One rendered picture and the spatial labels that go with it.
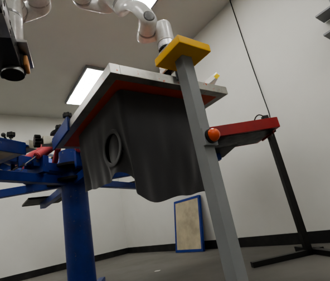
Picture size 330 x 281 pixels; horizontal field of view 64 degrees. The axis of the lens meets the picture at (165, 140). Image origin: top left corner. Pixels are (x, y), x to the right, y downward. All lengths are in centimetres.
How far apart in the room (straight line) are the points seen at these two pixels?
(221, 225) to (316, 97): 236
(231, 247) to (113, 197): 536
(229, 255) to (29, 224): 495
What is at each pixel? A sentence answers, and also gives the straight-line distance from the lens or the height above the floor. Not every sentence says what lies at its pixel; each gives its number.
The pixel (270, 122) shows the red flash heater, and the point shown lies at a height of 106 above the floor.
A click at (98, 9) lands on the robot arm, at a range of 139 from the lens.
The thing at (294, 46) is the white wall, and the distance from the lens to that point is 318.
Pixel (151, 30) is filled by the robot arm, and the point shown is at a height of 120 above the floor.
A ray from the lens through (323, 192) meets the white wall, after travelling 291.
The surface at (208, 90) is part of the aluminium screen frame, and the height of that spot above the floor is 95.
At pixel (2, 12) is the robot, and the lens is 91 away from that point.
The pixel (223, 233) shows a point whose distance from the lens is 72.
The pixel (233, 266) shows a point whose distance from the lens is 72.
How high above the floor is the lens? 45
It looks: 17 degrees up
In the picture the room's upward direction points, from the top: 11 degrees counter-clockwise
